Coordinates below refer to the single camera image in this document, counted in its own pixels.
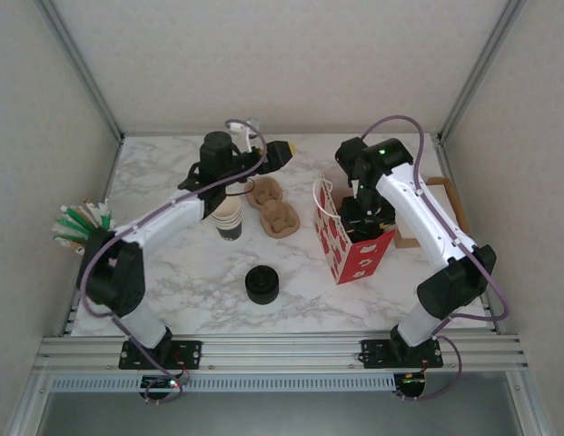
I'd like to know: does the brown pulp cup carrier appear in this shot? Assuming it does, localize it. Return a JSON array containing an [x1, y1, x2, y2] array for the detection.
[[244, 176, 302, 240]]

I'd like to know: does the white paper bag red print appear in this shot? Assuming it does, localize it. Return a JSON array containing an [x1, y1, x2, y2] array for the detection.
[[312, 172, 397, 286]]

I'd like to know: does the paper cup stack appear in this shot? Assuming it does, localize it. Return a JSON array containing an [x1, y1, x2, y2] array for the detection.
[[210, 195, 244, 242]]

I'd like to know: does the brown cardboard tray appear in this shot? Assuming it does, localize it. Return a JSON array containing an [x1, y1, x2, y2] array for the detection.
[[393, 177, 470, 250]]

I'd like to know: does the white wrapped straw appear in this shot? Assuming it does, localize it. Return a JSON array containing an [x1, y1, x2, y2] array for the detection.
[[97, 199, 115, 231], [52, 229, 85, 251]]

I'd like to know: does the black cup lid stack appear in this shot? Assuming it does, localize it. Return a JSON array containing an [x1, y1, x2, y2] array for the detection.
[[243, 264, 280, 305]]

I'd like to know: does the right controller board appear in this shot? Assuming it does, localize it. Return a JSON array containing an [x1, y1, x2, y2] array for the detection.
[[394, 372, 429, 397]]

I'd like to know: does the controller board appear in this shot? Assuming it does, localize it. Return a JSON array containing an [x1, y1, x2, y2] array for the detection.
[[394, 372, 429, 397], [140, 374, 182, 392]]

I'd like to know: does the left controller board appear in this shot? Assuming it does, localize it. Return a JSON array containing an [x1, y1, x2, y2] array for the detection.
[[140, 374, 182, 392]]

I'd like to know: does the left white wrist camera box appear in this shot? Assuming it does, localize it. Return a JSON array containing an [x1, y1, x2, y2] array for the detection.
[[225, 117, 264, 154]]

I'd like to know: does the right aluminium frame post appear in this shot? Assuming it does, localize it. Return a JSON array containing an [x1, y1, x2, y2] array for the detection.
[[438, 0, 528, 142]]

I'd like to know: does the aluminium frame post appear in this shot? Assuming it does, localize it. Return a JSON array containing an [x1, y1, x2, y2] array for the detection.
[[438, 0, 528, 142], [35, 0, 126, 142]]

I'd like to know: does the left aluminium frame post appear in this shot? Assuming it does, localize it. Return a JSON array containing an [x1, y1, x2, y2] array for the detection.
[[35, 0, 126, 142]]

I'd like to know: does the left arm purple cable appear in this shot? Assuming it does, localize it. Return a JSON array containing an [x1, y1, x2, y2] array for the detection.
[[79, 126, 268, 405]]

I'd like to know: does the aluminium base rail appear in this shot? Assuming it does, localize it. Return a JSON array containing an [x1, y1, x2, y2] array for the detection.
[[34, 334, 530, 374]]

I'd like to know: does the grey slotted cable duct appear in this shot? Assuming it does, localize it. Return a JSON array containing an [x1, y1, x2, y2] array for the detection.
[[49, 374, 397, 392]]

